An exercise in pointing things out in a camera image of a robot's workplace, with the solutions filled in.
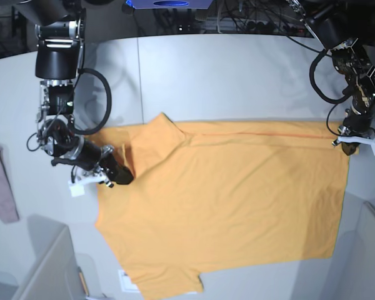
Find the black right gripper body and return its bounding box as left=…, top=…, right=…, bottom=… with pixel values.
left=51, top=137, right=114, bottom=181

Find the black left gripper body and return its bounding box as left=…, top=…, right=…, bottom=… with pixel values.
left=338, top=108, right=375, bottom=138

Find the orange yellow T-shirt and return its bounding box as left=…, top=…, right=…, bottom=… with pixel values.
left=93, top=114, right=349, bottom=299

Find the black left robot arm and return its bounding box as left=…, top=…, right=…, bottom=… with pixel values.
left=289, top=1, right=375, bottom=156

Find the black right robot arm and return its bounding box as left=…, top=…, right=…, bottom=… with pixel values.
left=14, top=1, right=134, bottom=188

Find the orange pencil in bin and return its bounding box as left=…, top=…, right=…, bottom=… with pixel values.
left=78, top=267, right=89, bottom=296

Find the white paper label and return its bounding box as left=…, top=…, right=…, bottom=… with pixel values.
left=118, top=269, right=140, bottom=293

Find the grey left bin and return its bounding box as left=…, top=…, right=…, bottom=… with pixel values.
left=12, top=226, right=86, bottom=299

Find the purple box with blue oval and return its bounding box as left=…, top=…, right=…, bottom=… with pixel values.
left=126, top=0, right=213, bottom=9

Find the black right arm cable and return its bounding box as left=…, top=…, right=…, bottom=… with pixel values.
left=70, top=67, right=114, bottom=136

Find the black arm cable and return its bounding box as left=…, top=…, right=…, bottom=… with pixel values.
left=70, top=67, right=114, bottom=136
left=309, top=49, right=351, bottom=104

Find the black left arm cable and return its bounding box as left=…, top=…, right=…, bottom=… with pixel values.
left=309, top=49, right=351, bottom=104

